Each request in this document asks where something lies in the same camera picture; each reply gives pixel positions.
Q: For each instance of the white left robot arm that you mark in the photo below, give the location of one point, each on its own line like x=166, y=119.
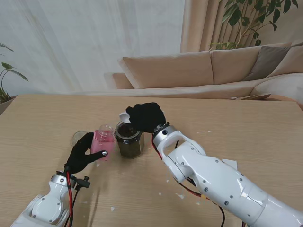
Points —
x=47, y=205

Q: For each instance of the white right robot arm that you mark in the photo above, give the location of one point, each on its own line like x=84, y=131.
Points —
x=213, y=175

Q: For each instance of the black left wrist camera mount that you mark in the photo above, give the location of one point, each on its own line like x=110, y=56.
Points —
x=84, y=183

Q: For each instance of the clear glass jar lid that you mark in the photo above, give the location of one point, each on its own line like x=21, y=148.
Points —
x=77, y=137

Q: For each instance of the small green houseplant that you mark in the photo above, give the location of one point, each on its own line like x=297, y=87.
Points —
x=7, y=66

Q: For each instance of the flat wooden tray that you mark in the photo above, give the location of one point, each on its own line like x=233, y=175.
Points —
x=258, y=96

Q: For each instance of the beige planter box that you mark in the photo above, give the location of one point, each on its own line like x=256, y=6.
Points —
x=4, y=106

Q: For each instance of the white throw blanket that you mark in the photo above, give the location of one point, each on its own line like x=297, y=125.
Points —
x=281, y=86

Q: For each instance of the white plastic spoon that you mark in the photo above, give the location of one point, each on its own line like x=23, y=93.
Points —
x=124, y=117

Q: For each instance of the grey sofa cushion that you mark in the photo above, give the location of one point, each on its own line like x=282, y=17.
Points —
x=267, y=61

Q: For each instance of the beige fabric sofa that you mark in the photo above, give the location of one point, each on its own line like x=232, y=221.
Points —
x=170, y=71

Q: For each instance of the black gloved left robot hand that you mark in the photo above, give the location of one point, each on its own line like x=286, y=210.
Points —
x=77, y=160

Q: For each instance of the tall leafy green plant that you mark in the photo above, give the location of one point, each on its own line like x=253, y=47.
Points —
x=239, y=14

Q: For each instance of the white square jar lid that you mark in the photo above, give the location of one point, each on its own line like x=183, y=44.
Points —
x=230, y=162

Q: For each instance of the sheer white curtain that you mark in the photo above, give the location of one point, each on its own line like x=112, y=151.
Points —
x=82, y=42

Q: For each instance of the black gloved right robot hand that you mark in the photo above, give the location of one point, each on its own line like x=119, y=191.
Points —
x=146, y=117

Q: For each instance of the glass jar of coffee beans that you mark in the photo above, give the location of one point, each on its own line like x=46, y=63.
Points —
x=130, y=149

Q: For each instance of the beige pleated curtain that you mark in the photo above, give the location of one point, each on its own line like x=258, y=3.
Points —
x=203, y=23

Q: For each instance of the pink square coffee jar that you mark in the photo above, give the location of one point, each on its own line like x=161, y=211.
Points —
x=101, y=145

